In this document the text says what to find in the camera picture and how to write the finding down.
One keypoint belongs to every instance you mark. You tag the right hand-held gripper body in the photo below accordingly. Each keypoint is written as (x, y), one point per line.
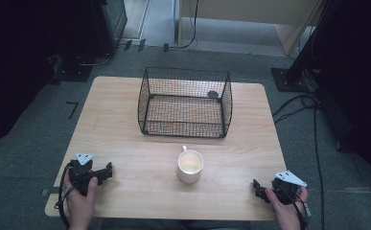
(287, 185)

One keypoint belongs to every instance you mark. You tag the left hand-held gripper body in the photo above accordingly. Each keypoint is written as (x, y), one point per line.
(81, 172)

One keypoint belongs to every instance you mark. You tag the person's right hand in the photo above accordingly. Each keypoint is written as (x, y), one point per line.
(285, 211)

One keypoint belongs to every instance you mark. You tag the person's left hand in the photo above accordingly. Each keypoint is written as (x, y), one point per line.
(81, 204)

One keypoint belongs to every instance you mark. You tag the grey tape strip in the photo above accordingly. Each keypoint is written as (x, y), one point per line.
(47, 192)

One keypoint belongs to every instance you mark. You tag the black angled floor tape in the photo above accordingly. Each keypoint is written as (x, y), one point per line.
(74, 108)

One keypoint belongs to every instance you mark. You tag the white cup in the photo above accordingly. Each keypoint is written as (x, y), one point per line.
(190, 165)

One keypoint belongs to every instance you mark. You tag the yellow floor tape line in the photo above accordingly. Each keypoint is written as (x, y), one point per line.
(365, 189)

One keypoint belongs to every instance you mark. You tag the dark round disc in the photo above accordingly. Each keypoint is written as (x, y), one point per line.
(212, 94)

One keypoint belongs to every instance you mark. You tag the dark curtain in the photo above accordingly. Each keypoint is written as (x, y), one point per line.
(10, 64)
(359, 96)

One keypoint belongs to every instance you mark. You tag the black metal stand with base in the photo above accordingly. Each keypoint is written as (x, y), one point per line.
(304, 64)

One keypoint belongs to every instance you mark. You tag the dark equipment case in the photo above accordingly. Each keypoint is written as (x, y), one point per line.
(109, 22)

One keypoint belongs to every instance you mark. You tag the light wooden cabinet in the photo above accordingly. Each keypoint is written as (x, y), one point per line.
(253, 12)

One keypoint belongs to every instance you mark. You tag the black flat base plate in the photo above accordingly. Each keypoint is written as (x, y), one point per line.
(71, 72)

